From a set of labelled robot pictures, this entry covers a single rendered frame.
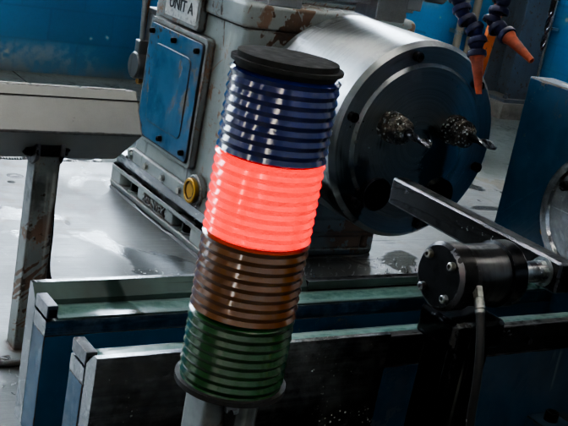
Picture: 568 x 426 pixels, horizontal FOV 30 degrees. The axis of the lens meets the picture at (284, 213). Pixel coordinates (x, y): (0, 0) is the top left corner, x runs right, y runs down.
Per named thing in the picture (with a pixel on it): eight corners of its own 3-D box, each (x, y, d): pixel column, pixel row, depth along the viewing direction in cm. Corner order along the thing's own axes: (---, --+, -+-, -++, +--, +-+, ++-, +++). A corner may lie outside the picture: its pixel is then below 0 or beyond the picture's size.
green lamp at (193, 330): (248, 353, 64) (261, 285, 63) (301, 401, 60) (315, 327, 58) (160, 362, 61) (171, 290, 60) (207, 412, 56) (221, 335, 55)
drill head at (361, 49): (333, 163, 166) (365, 3, 159) (488, 247, 137) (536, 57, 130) (191, 159, 152) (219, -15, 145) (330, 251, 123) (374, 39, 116)
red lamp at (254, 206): (275, 214, 62) (288, 140, 61) (331, 251, 57) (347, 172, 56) (183, 215, 59) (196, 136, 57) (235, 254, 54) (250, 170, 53)
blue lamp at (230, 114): (288, 140, 61) (303, 62, 59) (347, 172, 56) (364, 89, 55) (196, 136, 57) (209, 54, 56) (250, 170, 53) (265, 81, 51)
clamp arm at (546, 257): (573, 293, 97) (405, 202, 117) (581, 263, 96) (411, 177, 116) (546, 295, 95) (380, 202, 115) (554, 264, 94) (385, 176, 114)
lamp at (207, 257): (261, 285, 63) (275, 214, 62) (315, 327, 58) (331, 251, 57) (171, 290, 60) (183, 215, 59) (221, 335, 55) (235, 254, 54)
